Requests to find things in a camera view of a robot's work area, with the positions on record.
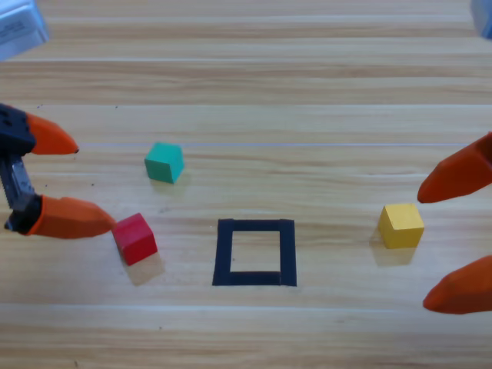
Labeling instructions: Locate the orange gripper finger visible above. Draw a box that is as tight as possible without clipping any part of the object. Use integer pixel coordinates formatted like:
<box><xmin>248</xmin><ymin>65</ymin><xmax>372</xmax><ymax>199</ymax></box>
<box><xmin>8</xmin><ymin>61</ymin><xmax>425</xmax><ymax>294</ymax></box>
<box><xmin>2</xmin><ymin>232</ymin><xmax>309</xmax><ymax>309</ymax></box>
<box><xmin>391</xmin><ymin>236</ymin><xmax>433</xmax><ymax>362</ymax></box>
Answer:
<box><xmin>417</xmin><ymin>132</ymin><xmax>492</xmax><ymax>204</ymax></box>
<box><xmin>4</xmin><ymin>194</ymin><xmax>116</xmax><ymax>240</ymax></box>
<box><xmin>23</xmin><ymin>111</ymin><xmax>80</xmax><ymax>156</ymax></box>
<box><xmin>422</xmin><ymin>255</ymin><xmax>492</xmax><ymax>315</ymax></box>

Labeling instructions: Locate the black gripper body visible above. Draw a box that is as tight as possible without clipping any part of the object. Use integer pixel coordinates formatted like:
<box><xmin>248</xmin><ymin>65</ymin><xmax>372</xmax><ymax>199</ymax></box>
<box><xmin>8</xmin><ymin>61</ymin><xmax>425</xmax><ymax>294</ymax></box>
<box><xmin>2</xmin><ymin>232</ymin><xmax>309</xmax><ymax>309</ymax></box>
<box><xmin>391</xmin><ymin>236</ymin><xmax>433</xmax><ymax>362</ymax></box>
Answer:
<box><xmin>0</xmin><ymin>102</ymin><xmax>38</xmax><ymax>211</ymax></box>

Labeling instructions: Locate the black tape square outline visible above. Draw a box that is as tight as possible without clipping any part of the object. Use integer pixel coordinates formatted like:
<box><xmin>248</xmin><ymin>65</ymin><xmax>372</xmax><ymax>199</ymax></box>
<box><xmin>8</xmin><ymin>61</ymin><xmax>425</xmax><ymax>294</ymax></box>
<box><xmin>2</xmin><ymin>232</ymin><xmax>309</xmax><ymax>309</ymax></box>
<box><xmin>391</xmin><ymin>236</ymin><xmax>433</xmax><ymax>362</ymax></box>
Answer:
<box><xmin>211</xmin><ymin>218</ymin><xmax>298</xmax><ymax>288</ymax></box>

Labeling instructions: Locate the red cube block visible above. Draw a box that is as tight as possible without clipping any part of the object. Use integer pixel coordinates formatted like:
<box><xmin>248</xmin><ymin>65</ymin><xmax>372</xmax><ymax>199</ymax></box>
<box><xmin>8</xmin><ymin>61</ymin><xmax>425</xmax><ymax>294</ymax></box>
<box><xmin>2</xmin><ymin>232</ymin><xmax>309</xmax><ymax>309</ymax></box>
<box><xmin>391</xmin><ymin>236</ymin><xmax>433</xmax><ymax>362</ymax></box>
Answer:
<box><xmin>110</xmin><ymin>212</ymin><xmax>159</xmax><ymax>267</ymax></box>

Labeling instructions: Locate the green cube block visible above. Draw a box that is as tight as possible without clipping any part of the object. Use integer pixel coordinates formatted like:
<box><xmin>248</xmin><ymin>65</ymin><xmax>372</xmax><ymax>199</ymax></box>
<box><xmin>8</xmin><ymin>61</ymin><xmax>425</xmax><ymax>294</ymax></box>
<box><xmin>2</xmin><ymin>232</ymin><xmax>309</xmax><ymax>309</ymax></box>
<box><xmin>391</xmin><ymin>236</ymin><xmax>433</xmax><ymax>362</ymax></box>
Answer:
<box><xmin>144</xmin><ymin>141</ymin><xmax>185</xmax><ymax>185</ymax></box>

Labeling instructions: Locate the yellow cube block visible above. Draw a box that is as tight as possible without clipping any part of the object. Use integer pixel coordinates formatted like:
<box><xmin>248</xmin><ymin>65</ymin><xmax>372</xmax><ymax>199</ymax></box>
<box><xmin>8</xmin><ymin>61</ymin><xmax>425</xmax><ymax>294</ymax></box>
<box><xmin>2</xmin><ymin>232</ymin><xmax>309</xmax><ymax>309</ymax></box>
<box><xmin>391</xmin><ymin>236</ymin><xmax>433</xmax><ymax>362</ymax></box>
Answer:
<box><xmin>377</xmin><ymin>203</ymin><xmax>426</xmax><ymax>250</ymax></box>

